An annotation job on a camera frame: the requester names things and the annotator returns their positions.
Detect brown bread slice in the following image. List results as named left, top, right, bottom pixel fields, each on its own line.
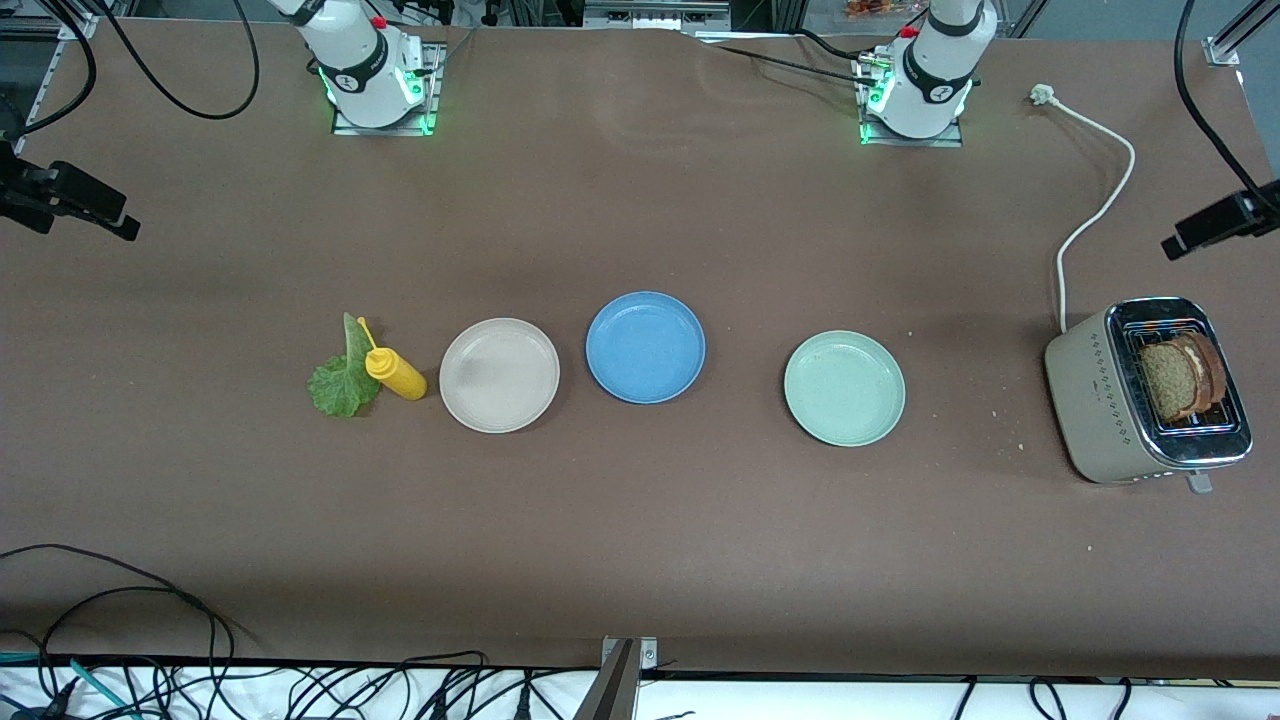
left=1172, top=332, right=1230, bottom=413
left=1140, top=342, right=1201, bottom=422

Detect green lettuce leaf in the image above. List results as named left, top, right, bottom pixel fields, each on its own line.
left=307, top=312, right=383, bottom=419

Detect yellow mustard squeeze bottle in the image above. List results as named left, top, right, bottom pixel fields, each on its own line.
left=357, top=317, right=429, bottom=402

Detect light green round plate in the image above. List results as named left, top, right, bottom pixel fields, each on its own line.
left=783, top=330, right=907, bottom=448

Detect beige round plate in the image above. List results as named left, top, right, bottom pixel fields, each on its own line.
left=439, top=318, right=561, bottom=435

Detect blue round plate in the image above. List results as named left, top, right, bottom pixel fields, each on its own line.
left=585, top=291, right=707, bottom=405

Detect beige chrome toaster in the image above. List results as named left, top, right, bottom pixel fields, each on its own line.
left=1044, top=296, right=1254, bottom=495

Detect grey power strip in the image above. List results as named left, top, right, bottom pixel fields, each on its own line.
left=583, top=0, right=733, bottom=31

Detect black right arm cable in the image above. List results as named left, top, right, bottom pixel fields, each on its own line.
left=0, top=0, right=263, bottom=136

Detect short aluminium frame extrusion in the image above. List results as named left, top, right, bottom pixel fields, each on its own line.
left=1205, top=0, right=1280, bottom=67

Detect white toaster power cable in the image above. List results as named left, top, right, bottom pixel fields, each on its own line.
left=1030, top=84, right=1137, bottom=334

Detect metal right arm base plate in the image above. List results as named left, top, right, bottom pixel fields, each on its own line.
left=332, top=42, right=446, bottom=136

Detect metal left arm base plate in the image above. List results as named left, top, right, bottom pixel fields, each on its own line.
left=858, top=55, right=966, bottom=148

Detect long looping black cable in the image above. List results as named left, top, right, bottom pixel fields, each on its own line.
left=0, top=544, right=237, bottom=691

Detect teal cable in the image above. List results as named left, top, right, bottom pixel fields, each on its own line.
left=0, top=653, right=136, bottom=719

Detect small black cable loops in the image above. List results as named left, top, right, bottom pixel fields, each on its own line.
left=950, top=677, right=1136, bottom=720

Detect thin black base cable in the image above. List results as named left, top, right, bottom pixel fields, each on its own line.
left=690, top=30, right=886, bottom=86

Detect black cable bundle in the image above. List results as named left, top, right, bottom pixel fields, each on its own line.
left=0, top=650, right=601, bottom=720

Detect metal table edge bracket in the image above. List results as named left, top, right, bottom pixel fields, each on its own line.
left=573, top=636, right=659, bottom=720

